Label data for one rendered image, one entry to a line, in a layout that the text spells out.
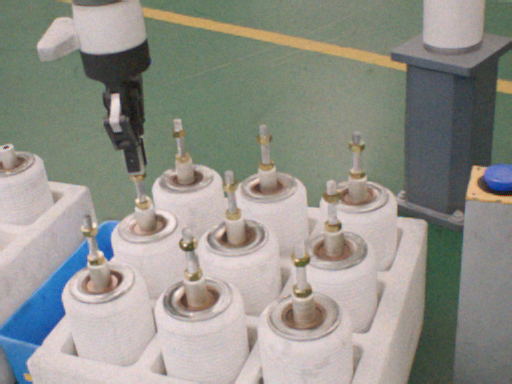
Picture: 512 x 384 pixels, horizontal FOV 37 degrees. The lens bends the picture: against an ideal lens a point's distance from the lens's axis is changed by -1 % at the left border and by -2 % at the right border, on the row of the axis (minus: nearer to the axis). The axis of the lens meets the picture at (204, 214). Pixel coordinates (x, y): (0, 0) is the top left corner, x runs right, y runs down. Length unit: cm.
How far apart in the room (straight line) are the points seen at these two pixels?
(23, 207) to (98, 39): 42
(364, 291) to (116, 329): 28
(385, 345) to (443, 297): 37
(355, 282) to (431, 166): 52
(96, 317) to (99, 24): 31
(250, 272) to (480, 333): 29
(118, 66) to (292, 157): 83
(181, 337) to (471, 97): 67
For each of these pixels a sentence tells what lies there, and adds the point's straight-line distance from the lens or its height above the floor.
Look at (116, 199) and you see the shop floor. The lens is 154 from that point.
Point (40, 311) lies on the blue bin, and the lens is 113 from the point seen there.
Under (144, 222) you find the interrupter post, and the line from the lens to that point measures 94.
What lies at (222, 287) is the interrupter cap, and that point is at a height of 25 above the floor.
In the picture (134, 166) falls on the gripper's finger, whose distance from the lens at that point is 89.
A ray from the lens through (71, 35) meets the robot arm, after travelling 84.
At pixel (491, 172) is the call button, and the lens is 87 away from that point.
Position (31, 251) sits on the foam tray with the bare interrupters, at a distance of 113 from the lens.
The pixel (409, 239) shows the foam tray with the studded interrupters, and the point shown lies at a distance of 102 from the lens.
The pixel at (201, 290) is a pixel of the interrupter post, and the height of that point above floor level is 27.
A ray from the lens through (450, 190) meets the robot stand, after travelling 134.
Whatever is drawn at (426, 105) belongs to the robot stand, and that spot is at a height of 22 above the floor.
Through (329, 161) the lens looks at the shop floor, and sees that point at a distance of 158.
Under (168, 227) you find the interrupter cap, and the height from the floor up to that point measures 25.
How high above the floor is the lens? 76
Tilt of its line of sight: 32 degrees down
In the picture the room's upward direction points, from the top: 8 degrees counter-clockwise
